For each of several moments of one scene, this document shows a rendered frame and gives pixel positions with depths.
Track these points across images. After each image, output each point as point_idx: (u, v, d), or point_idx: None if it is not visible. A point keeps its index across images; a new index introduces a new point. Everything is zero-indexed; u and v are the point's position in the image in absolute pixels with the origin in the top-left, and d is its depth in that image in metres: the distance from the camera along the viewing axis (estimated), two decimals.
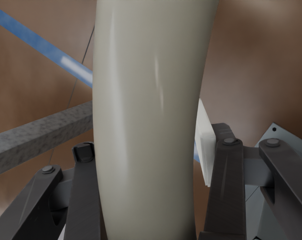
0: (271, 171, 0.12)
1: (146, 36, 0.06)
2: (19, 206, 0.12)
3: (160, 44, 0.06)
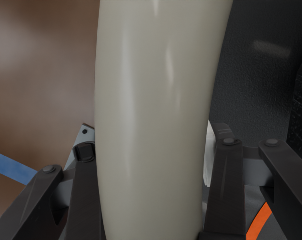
0: (270, 171, 0.12)
1: (156, 38, 0.06)
2: (20, 206, 0.12)
3: (172, 47, 0.06)
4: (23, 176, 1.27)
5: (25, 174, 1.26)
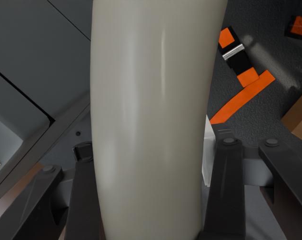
0: (270, 171, 0.12)
1: (153, 15, 0.05)
2: (20, 206, 0.12)
3: (169, 24, 0.05)
4: None
5: None
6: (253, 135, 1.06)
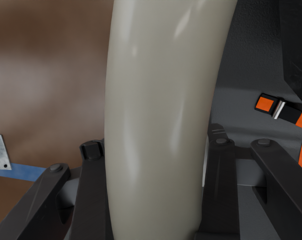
0: (263, 171, 0.12)
1: None
2: (26, 204, 0.12)
3: None
4: None
5: None
6: None
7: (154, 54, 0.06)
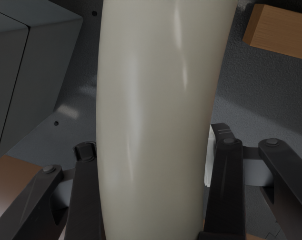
0: (270, 171, 0.12)
1: None
2: (20, 206, 0.12)
3: None
4: None
5: None
6: (221, 66, 1.01)
7: (151, 45, 0.06)
